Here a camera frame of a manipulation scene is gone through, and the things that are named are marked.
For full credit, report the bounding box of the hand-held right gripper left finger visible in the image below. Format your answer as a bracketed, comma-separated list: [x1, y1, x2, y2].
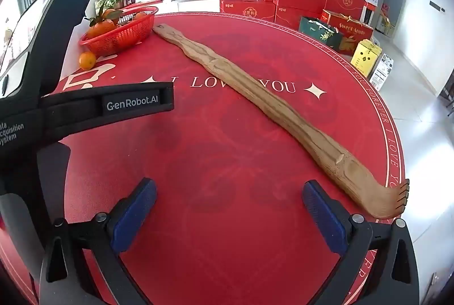
[38, 177, 157, 305]

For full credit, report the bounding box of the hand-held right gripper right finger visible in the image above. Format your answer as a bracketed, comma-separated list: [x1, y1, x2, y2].
[302, 180, 421, 305]

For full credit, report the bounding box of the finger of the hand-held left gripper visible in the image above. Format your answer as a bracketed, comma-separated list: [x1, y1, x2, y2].
[40, 83, 175, 142]

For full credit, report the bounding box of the red plastic mesh basket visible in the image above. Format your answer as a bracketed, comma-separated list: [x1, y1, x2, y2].
[79, 6, 159, 56]

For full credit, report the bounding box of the orange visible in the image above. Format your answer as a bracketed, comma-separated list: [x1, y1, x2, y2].
[79, 52, 97, 70]

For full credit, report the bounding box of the pile of leafy oranges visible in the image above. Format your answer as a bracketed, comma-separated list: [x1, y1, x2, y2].
[86, 7, 148, 40]

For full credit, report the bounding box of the wooden back scratcher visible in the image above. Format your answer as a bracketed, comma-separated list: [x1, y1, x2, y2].
[152, 24, 411, 220]

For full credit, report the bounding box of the low red gift box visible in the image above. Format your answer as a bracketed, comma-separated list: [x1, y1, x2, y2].
[220, 0, 277, 22]

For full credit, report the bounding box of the white printed carton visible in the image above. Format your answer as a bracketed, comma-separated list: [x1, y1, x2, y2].
[369, 53, 394, 91]

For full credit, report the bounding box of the yellow cardboard box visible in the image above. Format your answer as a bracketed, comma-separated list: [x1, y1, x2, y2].
[350, 39, 383, 76]

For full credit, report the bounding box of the green gift bag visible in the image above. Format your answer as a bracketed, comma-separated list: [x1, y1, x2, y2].
[299, 16, 343, 48]

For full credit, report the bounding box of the red fruit box with handle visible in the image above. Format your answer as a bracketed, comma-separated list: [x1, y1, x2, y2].
[321, 10, 375, 54]

